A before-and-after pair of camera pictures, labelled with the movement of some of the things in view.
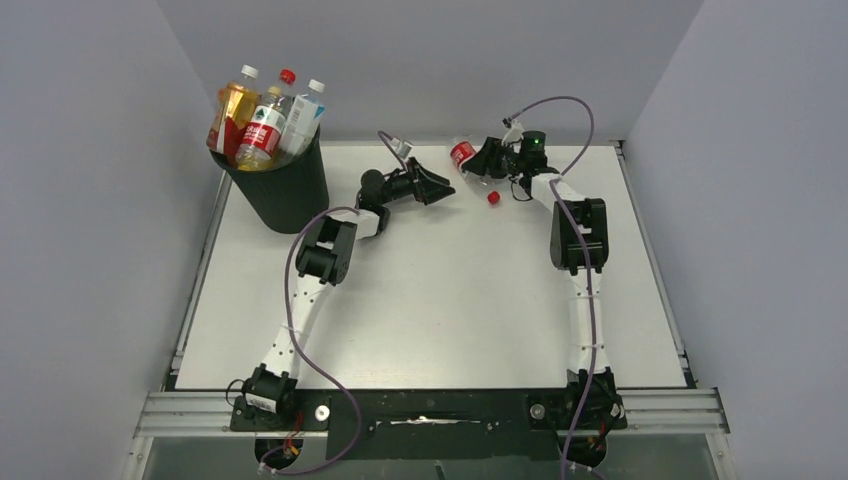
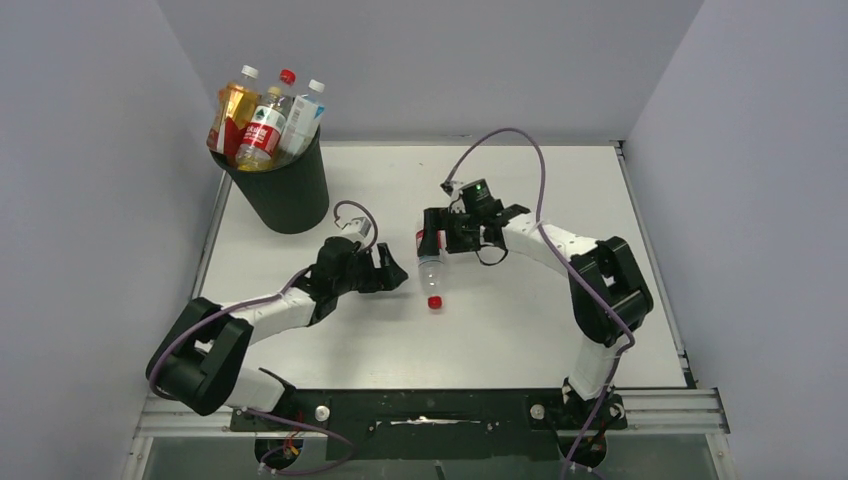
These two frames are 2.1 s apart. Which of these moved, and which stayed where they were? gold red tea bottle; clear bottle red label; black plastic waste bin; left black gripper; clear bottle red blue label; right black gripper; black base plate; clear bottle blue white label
Moved: right black gripper; left black gripper; clear bottle red blue label
Stayed: black plastic waste bin; clear bottle red label; gold red tea bottle; clear bottle blue white label; black base plate
